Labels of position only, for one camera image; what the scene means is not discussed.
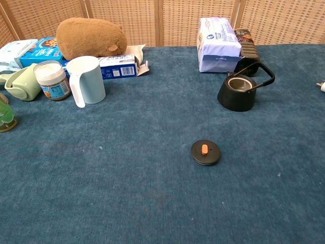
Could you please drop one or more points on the blue white long box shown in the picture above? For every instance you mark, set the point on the blue white long box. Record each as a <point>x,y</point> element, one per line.
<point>119,67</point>

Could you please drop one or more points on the white lavender tissue pack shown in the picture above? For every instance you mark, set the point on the white lavender tissue pack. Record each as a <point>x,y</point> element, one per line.
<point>218,47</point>

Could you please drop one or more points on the white lidded spread jar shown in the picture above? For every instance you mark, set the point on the white lidded spread jar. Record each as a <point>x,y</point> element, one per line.
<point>52,80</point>

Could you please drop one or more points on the white wet wipes pack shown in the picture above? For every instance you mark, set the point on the white wet wipes pack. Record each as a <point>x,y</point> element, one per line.
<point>12,53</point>

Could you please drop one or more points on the light blue white pitcher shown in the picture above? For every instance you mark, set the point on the light blue white pitcher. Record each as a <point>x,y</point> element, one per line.
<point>90,81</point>

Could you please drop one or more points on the woven rattan folding screen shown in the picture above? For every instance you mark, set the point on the woven rattan folding screen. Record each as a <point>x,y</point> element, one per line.
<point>162,21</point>

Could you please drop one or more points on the dark brown snack package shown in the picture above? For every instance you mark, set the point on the dark brown snack package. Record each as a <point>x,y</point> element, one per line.
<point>248,48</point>

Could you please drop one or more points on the blue cookie box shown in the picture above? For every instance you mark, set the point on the blue cookie box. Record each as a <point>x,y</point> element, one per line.
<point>40,54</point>

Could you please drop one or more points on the white power plug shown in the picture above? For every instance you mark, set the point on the white power plug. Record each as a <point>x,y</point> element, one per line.
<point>322,86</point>

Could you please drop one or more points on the black lid orange knob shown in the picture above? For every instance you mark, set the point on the black lid orange knob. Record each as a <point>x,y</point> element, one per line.
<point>209,155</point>

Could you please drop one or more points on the brown plush toy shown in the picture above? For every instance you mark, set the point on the brown plush toy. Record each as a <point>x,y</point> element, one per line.
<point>89,38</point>

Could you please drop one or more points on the blue table cloth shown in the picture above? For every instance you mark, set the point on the blue table cloth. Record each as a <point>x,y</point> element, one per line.
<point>152,165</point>

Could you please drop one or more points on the pale green ceramic mug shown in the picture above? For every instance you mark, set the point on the pale green ceramic mug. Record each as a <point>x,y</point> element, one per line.
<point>21,85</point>

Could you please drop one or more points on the crumpled beige paper packaging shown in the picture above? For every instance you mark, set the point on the crumpled beige paper packaging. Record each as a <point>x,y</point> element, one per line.
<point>141,59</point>

